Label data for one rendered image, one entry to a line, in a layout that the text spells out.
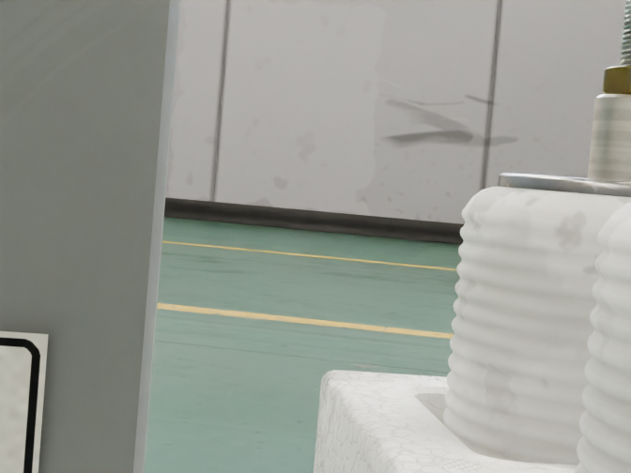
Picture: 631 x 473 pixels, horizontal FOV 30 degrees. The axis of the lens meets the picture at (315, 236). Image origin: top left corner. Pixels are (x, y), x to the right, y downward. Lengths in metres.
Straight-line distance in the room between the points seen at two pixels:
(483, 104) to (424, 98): 0.25
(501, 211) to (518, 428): 0.06
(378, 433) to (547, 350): 0.05
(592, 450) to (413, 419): 0.11
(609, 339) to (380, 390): 0.16
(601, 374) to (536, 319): 0.09
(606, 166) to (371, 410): 0.10
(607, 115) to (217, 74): 5.02
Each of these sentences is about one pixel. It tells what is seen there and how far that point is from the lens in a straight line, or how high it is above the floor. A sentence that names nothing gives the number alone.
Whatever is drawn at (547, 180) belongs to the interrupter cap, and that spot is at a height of 0.25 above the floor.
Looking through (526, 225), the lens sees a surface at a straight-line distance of 0.33.
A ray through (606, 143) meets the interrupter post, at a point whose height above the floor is 0.27.
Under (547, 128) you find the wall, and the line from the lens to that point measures 5.18.
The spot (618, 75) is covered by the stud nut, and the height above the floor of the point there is 0.29.
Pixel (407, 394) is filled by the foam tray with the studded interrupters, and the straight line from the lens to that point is 0.39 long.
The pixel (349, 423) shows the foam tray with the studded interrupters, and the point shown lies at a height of 0.18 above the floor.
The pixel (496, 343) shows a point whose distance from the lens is 0.34.
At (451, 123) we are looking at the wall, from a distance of 5.19.
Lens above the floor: 0.25
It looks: 3 degrees down
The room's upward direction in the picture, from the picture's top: 5 degrees clockwise
